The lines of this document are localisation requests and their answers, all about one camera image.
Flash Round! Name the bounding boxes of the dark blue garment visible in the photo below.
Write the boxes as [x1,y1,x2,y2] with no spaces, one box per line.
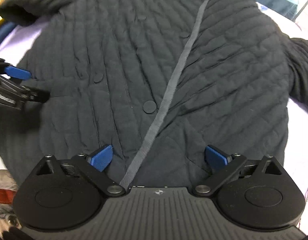
[0,22,17,45]

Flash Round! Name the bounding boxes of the red fabric item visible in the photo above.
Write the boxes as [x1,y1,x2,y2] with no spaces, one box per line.
[0,189,16,205]

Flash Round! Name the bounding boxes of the black quilted jacket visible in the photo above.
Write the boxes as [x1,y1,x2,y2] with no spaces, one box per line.
[0,0,308,189]

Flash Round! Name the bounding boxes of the lavender patterned bed sheet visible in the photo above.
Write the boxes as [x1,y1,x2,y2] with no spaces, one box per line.
[0,2,308,228]

